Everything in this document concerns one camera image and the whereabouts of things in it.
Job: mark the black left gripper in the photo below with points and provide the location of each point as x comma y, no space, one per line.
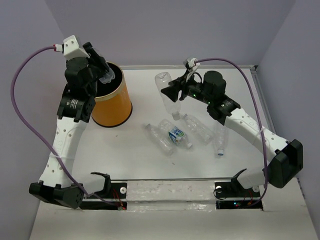
99,61

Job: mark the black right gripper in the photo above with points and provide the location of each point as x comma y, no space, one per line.
172,91

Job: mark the clear bottle with black label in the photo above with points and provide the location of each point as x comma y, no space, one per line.
107,77

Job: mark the clear bottle with printed label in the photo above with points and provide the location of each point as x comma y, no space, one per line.
175,134

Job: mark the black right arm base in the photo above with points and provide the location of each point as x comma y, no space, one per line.
230,199

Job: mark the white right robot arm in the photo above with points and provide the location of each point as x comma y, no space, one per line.
284,159

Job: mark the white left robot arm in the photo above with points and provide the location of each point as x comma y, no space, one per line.
56,185

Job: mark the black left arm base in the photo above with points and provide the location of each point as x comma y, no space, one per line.
116,198

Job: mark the orange cylindrical bin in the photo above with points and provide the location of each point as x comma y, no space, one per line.
113,105

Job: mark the clear plastic bottle blue cap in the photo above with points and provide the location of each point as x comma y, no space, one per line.
221,137

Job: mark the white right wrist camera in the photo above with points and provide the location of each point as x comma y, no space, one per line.
191,62

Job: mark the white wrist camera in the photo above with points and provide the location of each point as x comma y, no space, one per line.
71,48
191,62

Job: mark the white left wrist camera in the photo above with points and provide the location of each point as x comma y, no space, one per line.
71,48

